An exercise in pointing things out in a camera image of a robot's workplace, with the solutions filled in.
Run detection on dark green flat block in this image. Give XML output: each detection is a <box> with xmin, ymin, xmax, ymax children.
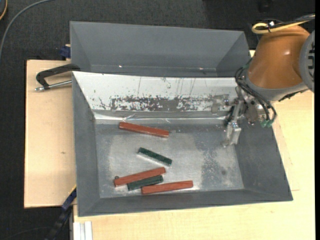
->
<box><xmin>126</xmin><ymin>174</ymin><xmax>165</xmax><ymax>192</ymax></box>
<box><xmin>137</xmin><ymin>146</ymin><xmax>173</xmax><ymax>167</ymax></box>

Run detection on pale wood flat board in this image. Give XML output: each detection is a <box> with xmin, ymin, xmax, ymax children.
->
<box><xmin>23</xmin><ymin>59</ymin><xmax>78</xmax><ymax>209</ymax></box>

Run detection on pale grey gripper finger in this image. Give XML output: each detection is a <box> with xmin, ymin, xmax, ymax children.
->
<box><xmin>221</xmin><ymin>122</ymin><xmax>234</xmax><ymax>148</ymax></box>
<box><xmin>230</xmin><ymin>122</ymin><xmax>243</xmax><ymax>145</ymax></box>

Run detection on red-brown flat block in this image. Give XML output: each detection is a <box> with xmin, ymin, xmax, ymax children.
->
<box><xmin>113</xmin><ymin>166</ymin><xmax>167</xmax><ymax>188</ymax></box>
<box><xmin>118</xmin><ymin>121</ymin><xmax>170</xmax><ymax>139</ymax></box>
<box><xmin>140</xmin><ymin>180</ymin><xmax>195</xmax><ymax>196</ymax></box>

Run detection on grey metal bin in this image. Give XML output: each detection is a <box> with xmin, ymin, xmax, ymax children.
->
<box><xmin>69</xmin><ymin>20</ymin><xmax>294</xmax><ymax>218</ymax></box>

